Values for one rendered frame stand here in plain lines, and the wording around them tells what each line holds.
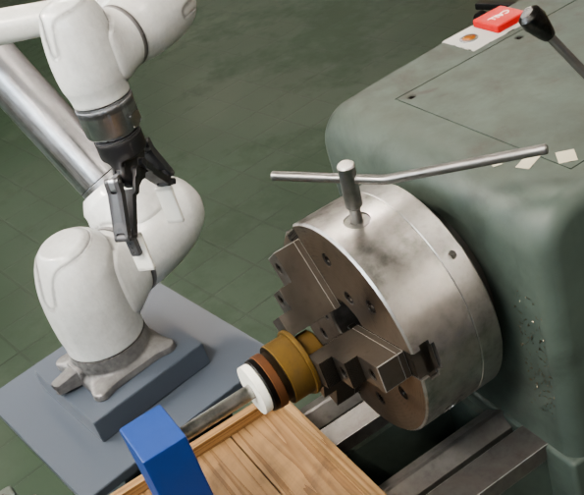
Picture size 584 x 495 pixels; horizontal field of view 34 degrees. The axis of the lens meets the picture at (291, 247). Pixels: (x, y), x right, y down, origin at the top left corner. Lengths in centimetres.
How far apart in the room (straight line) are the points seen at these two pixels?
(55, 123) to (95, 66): 46
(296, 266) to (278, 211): 247
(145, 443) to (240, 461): 28
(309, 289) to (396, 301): 16
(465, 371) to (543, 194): 24
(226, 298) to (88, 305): 166
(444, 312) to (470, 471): 28
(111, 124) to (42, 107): 43
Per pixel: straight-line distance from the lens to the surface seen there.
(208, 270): 352
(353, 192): 114
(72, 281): 170
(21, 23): 164
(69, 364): 185
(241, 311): 325
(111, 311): 174
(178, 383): 182
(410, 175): 111
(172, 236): 182
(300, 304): 124
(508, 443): 137
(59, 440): 185
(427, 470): 136
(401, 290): 113
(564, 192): 112
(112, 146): 147
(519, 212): 113
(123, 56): 143
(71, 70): 141
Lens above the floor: 186
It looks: 32 degrees down
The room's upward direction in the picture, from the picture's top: 19 degrees counter-clockwise
